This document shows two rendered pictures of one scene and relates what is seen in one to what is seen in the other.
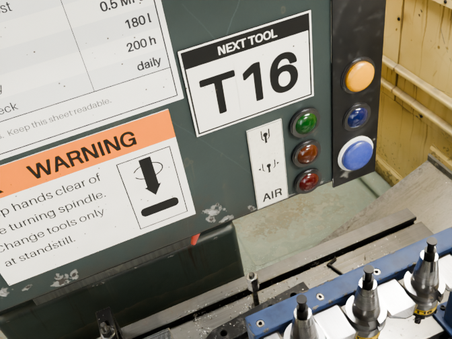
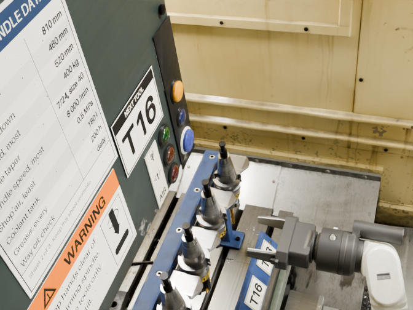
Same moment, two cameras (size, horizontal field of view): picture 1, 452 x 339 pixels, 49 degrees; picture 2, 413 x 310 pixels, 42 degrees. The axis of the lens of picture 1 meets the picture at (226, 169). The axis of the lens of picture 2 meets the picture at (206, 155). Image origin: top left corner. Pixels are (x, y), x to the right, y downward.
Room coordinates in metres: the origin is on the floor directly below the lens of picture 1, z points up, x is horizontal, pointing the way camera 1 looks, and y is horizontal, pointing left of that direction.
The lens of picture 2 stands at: (-0.01, 0.26, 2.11)
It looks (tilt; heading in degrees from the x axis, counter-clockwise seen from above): 44 degrees down; 311
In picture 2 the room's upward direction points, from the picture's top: 10 degrees counter-clockwise
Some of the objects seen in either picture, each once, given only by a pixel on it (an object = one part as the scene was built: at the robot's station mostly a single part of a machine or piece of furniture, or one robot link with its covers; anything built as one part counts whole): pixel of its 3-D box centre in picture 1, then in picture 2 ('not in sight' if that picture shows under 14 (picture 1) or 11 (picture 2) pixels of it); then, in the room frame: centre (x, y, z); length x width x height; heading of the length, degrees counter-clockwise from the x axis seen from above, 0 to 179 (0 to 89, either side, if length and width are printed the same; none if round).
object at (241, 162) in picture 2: not in sight; (234, 163); (0.50, -0.44, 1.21); 0.07 x 0.05 x 0.01; 15
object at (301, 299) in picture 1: (302, 305); (165, 281); (0.41, -0.07, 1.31); 0.02 x 0.02 x 0.03
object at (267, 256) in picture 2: not in sight; (261, 256); (0.33, -0.27, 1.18); 0.06 x 0.02 x 0.03; 15
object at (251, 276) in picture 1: (254, 290); not in sight; (0.69, -0.01, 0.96); 0.03 x 0.03 x 0.13
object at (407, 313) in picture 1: (395, 300); (203, 238); (0.45, -0.23, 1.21); 0.07 x 0.05 x 0.01; 15
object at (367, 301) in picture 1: (366, 296); (191, 247); (0.43, -0.18, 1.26); 0.04 x 0.04 x 0.07
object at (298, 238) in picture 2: not in sight; (310, 245); (0.26, -0.34, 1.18); 0.13 x 0.12 x 0.10; 105
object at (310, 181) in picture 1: (308, 181); (174, 173); (0.32, -0.07, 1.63); 0.02 x 0.01 x 0.02; 105
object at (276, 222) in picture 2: not in sight; (273, 219); (0.36, -0.36, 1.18); 0.06 x 0.02 x 0.03; 15
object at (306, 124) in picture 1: (305, 123); (165, 135); (0.32, -0.07, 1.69); 0.02 x 0.01 x 0.02; 105
